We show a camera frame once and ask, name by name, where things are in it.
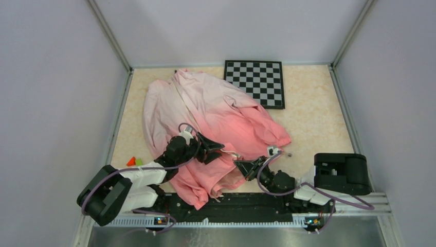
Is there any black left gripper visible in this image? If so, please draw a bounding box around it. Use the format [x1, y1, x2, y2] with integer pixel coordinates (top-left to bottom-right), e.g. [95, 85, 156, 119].
[176, 131, 225, 165]

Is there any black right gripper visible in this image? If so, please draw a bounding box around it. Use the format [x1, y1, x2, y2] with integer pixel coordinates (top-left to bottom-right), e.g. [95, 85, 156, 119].
[234, 154, 280, 197]

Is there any pink zip-up jacket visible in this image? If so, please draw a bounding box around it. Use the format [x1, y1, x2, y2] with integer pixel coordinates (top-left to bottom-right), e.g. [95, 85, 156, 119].
[142, 69, 291, 209]

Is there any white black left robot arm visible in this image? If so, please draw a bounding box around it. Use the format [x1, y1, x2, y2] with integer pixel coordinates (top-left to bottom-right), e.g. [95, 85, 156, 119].
[77, 131, 225, 226]

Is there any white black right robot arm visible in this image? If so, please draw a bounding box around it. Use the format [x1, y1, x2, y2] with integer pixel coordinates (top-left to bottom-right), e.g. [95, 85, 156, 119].
[234, 151, 374, 212]

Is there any black white checkerboard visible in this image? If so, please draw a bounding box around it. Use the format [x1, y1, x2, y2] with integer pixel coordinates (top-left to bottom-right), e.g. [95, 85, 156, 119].
[224, 60, 286, 110]

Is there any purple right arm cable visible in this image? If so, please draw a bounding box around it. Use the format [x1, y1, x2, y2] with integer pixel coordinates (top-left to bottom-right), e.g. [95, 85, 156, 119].
[256, 151, 375, 234]

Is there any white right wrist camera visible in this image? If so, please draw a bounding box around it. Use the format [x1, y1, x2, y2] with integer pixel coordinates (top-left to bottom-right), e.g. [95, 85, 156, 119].
[267, 145, 281, 157]

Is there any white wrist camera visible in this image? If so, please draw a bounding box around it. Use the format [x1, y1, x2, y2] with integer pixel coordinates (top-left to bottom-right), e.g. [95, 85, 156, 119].
[179, 125, 194, 139]
[267, 145, 281, 157]

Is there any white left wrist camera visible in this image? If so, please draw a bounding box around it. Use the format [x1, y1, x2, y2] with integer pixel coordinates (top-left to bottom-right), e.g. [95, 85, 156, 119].
[179, 125, 194, 139]

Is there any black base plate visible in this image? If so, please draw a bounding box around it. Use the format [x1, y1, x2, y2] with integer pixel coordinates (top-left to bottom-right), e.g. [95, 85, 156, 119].
[140, 193, 333, 223]

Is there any aluminium frame rail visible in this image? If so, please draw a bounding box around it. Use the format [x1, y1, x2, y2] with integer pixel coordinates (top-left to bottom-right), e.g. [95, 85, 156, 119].
[73, 192, 403, 247]

